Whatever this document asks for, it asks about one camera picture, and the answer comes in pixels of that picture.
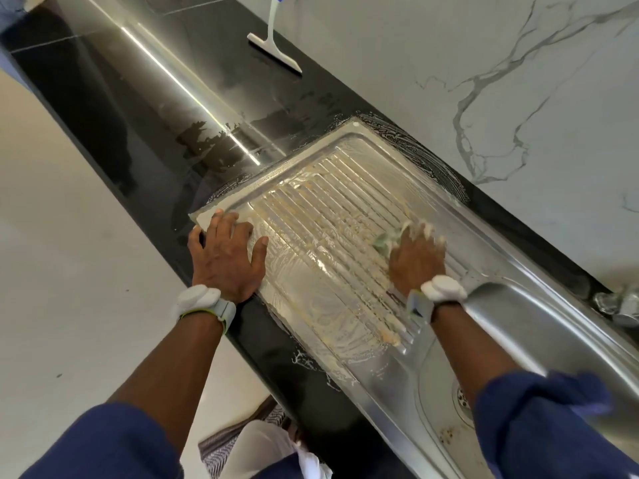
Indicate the person's right forearm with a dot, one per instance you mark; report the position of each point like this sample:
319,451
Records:
469,349

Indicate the person's left hand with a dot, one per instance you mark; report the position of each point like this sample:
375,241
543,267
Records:
228,259

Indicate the person's right hand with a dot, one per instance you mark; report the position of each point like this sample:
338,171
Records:
417,262

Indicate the white left wrist tracker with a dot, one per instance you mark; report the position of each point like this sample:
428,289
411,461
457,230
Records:
203,302

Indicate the metal drain strainer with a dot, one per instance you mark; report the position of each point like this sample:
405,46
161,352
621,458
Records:
463,402

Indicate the person's left forearm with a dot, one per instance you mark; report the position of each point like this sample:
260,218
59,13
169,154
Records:
170,379

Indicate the green scrub sponge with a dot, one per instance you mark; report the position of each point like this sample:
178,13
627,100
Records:
387,242

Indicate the striped floor mat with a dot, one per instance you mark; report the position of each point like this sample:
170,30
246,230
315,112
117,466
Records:
220,444

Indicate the blue white squeegee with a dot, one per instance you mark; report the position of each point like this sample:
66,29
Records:
272,45

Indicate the white trousers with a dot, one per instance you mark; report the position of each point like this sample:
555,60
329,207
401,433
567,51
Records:
262,449

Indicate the stainless steel sink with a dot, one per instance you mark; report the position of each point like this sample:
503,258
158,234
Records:
329,224

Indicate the chrome faucet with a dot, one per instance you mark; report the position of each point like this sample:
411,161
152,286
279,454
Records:
621,306

